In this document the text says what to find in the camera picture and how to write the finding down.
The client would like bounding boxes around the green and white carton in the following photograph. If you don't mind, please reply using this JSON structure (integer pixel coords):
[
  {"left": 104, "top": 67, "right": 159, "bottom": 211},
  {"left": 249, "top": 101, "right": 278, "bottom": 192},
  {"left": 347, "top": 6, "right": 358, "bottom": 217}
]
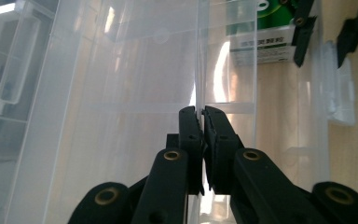
[{"left": 226, "top": 0, "right": 296, "bottom": 67}]

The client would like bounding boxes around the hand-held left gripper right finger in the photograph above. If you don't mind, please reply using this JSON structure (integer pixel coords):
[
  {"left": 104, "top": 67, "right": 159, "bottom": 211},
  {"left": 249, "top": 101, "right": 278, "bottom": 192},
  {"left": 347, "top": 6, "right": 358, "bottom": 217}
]
[{"left": 200, "top": 105, "right": 246, "bottom": 196}]

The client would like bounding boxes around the clear plastic storage box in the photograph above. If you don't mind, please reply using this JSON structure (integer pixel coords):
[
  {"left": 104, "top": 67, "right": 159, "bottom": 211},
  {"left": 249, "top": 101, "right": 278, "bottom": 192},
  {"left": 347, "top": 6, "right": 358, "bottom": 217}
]
[{"left": 0, "top": 0, "right": 357, "bottom": 224}]

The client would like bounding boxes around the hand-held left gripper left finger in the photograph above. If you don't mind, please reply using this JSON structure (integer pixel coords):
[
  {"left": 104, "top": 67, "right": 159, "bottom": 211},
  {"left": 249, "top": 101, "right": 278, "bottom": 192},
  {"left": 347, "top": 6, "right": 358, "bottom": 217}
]
[{"left": 178, "top": 105, "right": 207, "bottom": 197}]

